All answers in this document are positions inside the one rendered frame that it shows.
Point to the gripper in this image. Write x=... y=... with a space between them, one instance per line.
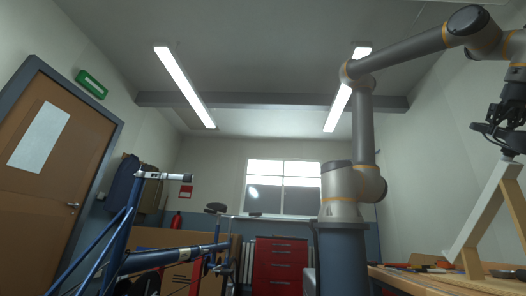
x=517 y=84

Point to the red fire extinguisher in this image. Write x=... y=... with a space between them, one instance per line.
x=176 y=221

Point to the white framed window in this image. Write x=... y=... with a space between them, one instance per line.
x=282 y=187

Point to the red drawer cabinet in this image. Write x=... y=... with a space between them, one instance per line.
x=279 y=267

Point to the small black saddle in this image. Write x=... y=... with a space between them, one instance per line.
x=216 y=207

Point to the dark blue hanging coat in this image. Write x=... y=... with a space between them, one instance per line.
x=122 y=184

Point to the blue tandem bicycle frame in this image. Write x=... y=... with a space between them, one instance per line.
x=164 y=255

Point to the brown cardboard box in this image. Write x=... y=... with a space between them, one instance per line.
x=172 y=240

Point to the olive hanging bag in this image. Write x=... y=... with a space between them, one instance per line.
x=150 y=193

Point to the grey box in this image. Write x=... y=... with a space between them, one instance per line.
x=309 y=283

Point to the white flat tool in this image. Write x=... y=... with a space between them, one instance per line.
x=435 y=270

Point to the black round object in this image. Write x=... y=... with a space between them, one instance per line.
x=521 y=275

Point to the green exit sign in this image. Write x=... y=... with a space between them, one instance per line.
x=91 y=84

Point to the white radiator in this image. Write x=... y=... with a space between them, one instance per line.
x=246 y=263

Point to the brown door with grey frame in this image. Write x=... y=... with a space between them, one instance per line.
x=49 y=184

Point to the red wall sign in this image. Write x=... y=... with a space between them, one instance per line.
x=185 y=192

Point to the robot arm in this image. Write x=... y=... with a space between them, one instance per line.
x=363 y=131

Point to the white light switch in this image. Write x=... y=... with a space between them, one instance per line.
x=100 y=196

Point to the red bicycle stand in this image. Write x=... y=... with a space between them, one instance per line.
x=197 y=277

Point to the wooden stand with white beam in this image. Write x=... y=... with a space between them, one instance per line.
x=478 y=217

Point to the long ceiling light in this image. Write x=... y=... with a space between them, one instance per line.
x=341 y=98
x=185 y=87

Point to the grey metal bowl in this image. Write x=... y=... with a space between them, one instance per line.
x=502 y=274

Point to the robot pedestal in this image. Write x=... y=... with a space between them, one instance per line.
x=341 y=258

